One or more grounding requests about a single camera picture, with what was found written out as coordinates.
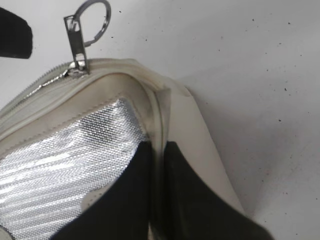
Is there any cream insulated lunch bag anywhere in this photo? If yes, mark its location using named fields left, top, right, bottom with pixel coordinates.
left=0, top=58, right=244, bottom=240

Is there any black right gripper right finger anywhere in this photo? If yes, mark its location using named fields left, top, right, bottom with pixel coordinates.
left=152, top=141, right=272, bottom=240

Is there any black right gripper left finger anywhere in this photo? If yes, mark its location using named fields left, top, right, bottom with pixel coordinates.
left=52, top=141, right=152, bottom=240

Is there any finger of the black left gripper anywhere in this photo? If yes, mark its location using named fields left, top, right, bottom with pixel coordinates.
left=0, top=7, right=33, bottom=59

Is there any metal zipper pull with ring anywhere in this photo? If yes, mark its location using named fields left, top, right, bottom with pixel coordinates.
left=63, top=0, right=112, bottom=74

